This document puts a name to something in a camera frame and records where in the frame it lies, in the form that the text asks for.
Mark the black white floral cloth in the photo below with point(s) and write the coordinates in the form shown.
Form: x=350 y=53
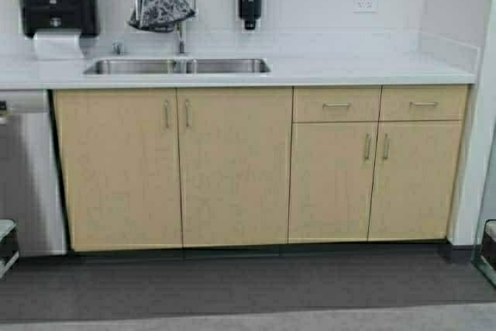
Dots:
x=159 y=16

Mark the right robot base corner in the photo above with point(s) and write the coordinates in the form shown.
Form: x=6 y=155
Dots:
x=487 y=250

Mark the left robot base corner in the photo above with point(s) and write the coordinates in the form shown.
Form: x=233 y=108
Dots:
x=9 y=245

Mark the right beige sink cabinet door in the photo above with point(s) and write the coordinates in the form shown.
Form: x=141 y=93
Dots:
x=235 y=146

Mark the beige sink cabinet door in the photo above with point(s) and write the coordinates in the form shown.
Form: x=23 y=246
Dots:
x=235 y=146
x=120 y=161

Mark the left beige drawer front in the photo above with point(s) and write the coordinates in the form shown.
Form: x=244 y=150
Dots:
x=354 y=104

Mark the beige drawer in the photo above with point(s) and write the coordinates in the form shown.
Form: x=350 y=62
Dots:
x=423 y=103
x=354 y=104

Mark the left small beige cabinet door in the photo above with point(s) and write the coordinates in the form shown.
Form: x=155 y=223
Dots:
x=332 y=166

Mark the small beige cabinet door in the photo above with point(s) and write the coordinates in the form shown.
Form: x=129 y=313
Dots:
x=332 y=166
x=414 y=176

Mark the stainless steel double sink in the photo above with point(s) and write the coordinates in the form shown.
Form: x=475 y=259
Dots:
x=178 y=66

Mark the left beige sink cabinet door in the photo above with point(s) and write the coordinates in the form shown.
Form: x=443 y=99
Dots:
x=120 y=161

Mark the small chrome air gap cap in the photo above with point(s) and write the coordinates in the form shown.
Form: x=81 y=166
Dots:
x=118 y=48

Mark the right beige drawer front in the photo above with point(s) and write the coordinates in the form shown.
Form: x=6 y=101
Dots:
x=423 y=103

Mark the right small beige cabinet door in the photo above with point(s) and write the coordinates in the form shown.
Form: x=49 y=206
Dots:
x=414 y=176

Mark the stainless steel dishwasher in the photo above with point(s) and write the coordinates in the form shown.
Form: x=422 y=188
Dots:
x=30 y=186

